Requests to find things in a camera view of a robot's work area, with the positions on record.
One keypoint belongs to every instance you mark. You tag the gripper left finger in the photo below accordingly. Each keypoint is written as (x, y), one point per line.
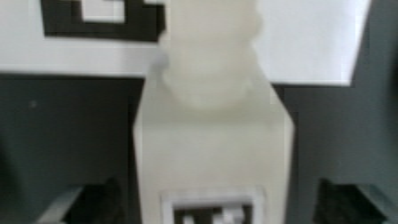
(90, 204)

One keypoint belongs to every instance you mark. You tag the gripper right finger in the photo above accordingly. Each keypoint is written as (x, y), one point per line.
(351, 204)

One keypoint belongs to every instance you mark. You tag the white stool leg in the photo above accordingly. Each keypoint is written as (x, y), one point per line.
(213, 131)

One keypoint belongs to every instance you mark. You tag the white marker sheet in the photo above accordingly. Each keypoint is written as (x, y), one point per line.
(56, 42)

